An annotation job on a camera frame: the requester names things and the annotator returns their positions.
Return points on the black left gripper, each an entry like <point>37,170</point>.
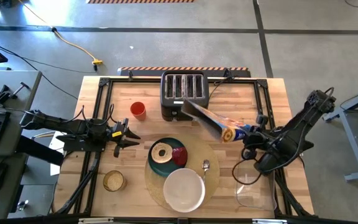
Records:
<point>112,142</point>

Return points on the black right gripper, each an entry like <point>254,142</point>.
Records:
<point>267,141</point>

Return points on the yellow and blue cereal box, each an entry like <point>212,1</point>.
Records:
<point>210,119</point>

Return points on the silver metal spoon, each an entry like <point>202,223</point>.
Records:
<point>205,164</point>

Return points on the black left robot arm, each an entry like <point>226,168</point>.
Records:
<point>61,124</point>

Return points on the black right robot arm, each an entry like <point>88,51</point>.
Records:
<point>300,124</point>

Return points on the orange plastic cup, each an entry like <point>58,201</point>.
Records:
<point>138,109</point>

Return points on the toasted bagel half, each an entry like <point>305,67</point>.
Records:
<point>157,157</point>

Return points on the round woven straw placemat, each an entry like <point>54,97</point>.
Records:
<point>211,149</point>

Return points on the dark teal plate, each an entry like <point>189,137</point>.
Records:
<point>163,169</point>

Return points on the red apple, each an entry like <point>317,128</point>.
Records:
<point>180,156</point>

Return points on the clear plastic container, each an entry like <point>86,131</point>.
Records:
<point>253,196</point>

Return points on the black four-slot toaster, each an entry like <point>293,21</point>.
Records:
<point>183,105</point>

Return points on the large white ceramic bowl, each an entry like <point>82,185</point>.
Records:
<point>183,190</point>

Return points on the black mat with hazard stripes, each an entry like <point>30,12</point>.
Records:
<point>166,72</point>

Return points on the white paper sheet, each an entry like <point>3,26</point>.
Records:
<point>54,169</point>

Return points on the black flat bar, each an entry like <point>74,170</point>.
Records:
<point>39,151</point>

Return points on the grey metal table stand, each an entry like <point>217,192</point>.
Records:
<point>353,140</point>

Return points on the small silver metal clamp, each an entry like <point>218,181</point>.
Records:
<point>22,205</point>

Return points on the black bar clamp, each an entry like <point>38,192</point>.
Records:
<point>3,96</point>

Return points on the grey office desk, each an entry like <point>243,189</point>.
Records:
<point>11,77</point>

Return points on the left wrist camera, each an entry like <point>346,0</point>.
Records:
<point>118,129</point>

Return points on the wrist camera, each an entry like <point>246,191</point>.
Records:
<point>118,129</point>
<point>261,120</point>

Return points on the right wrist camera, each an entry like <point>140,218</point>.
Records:
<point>261,120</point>

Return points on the black aluminium table frame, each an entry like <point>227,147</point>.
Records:
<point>129,81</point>

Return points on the black frame clamp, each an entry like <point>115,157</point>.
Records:
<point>227,73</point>
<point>130,75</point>

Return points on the silver metal bracket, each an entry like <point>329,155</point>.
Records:
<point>269,221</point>
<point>95,221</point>

